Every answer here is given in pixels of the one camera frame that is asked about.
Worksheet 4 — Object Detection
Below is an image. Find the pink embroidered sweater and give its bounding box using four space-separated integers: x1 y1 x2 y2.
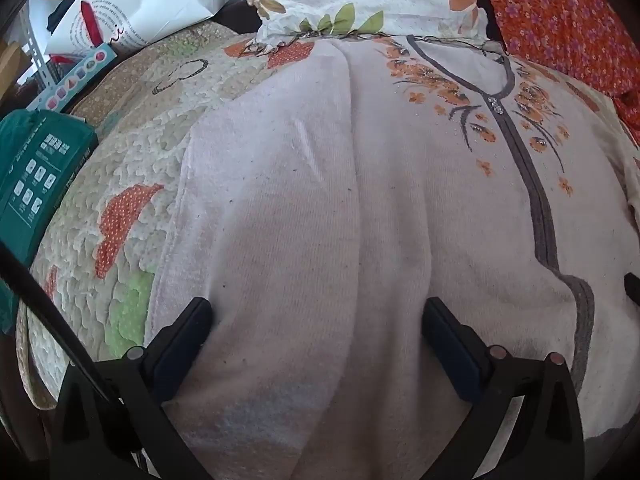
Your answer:
145 35 640 480

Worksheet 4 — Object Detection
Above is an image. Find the green cardboard box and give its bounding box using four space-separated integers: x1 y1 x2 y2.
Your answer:
0 109 98 267

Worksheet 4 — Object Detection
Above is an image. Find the white printed paper bag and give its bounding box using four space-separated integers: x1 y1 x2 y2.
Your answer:
45 0 236 58

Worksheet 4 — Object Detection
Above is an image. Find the light blue patterned box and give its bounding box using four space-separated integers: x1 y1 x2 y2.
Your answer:
25 42 118 113

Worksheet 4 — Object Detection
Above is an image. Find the orange floral cloth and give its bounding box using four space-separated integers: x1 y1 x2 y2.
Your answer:
470 0 640 143

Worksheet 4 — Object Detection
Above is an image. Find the quilted patchwork bedspread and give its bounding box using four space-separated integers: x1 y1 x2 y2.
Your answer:
15 25 640 413

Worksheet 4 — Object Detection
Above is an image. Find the perforated metal rack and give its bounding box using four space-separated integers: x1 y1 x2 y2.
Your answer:
15 10 57 92

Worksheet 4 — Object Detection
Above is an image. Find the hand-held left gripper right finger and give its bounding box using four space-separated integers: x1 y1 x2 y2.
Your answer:
422 296 586 480

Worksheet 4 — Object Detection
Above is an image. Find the white floral pillow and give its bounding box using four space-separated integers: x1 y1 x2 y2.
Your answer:
242 0 491 50

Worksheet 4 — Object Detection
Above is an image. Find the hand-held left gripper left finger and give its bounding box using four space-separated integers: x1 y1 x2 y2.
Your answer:
50 297 216 480

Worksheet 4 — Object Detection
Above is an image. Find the black cable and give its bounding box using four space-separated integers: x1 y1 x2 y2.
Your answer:
0 242 117 403

